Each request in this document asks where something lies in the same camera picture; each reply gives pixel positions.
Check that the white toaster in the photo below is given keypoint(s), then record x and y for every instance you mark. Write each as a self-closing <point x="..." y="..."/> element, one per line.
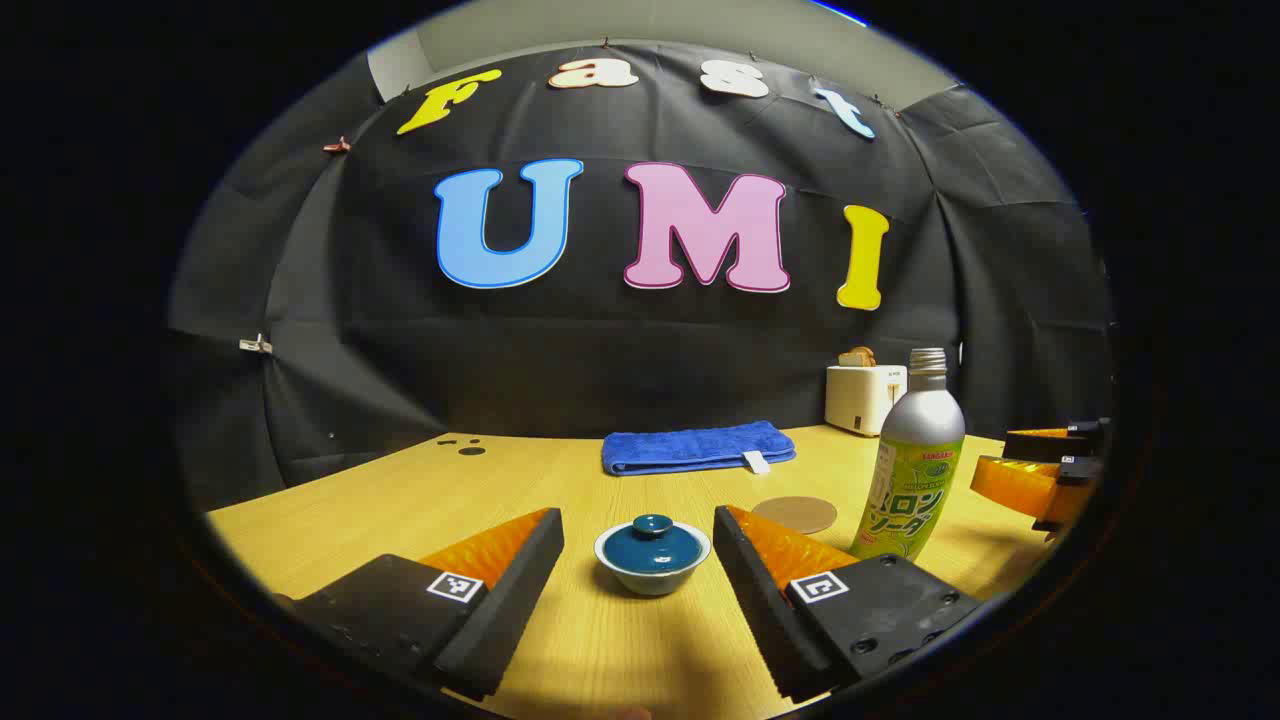
<point x="860" y="400"/>

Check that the white teacup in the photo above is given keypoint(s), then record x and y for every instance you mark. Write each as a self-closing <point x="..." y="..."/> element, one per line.
<point x="650" y="583"/>

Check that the black backdrop cloth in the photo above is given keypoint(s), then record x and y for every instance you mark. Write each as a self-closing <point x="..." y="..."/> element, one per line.
<point x="600" y="350"/>

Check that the red clip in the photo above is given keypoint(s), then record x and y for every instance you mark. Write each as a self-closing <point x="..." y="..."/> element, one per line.
<point x="338" y="146"/>

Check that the silver metal clip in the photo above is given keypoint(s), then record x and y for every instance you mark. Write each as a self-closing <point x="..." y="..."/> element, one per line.
<point x="255" y="346"/>

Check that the blue folded towel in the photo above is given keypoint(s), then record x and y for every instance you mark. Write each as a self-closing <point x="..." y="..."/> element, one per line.
<point x="690" y="448"/>

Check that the round brown coaster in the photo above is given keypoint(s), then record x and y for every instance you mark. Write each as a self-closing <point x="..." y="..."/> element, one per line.
<point x="795" y="515"/>

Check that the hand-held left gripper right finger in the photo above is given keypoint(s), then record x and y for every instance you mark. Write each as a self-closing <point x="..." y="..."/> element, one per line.
<point x="755" y="610"/>

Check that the silver green water bottle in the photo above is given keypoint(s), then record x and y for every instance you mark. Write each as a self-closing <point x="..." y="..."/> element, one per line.
<point x="915" y="470"/>

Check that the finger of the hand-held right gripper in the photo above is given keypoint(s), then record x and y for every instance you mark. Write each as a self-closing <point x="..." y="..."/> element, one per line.
<point x="1040" y="445"/>
<point x="1020" y="485"/>

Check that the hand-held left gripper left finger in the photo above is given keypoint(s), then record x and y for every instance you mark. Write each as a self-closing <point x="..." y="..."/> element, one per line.
<point x="510" y="610"/>

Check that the toast slice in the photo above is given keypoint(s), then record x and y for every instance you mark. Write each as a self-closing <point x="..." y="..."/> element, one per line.
<point x="857" y="357"/>

